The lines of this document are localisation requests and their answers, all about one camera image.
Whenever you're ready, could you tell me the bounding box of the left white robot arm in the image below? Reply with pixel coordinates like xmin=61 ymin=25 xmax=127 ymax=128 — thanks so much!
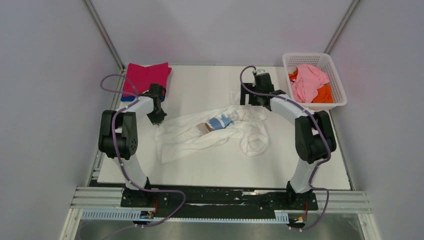
xmin=98 ymin=83 xmax=167 ymax=207

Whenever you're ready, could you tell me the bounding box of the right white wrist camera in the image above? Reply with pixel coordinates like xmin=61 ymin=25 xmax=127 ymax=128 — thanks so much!
xmin=252 ymin=69 xmax=266 ymax=75

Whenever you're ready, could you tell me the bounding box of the folded magenta t shirt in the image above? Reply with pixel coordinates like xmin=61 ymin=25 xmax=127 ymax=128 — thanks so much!
xmin=126 ymin=62 xmax=172 ymax=93

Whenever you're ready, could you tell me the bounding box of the white printed t shirt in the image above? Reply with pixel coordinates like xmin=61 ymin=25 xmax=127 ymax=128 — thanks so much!
xmin=154 ymin=90 xmax=270 ymax=164

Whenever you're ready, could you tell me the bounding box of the white slotted cable duct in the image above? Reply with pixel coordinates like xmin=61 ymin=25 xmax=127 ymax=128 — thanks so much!
xmin=80 ymin=209 xmax=290 ymax=224

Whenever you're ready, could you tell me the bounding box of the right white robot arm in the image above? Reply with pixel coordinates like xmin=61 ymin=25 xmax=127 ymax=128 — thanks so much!
xmin=240 ymin=72 xmax=337 ymax=209

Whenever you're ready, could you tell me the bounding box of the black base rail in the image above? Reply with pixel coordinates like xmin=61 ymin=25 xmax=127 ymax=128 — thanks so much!
xmin=120 ymin=185 xmax=318 ymax=219

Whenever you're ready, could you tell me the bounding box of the orange t shirt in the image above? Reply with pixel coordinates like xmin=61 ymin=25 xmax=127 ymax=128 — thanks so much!
xmin=288 ymin=69 xmax=334 ymax=104

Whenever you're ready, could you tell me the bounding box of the pink t shirt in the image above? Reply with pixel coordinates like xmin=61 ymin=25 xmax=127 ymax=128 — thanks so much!
xmin=295 ymin=64 xmax=330 ymax=104

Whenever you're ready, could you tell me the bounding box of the white plastic basket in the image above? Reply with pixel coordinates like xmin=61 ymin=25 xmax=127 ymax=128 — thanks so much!
xmin=282 ymin=52 xmax=347 ymax=111

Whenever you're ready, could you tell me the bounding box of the folded blue t shirt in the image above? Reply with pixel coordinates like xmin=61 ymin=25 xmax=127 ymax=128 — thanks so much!
xmin=120 ymin=96 xmax=166 ymax=102

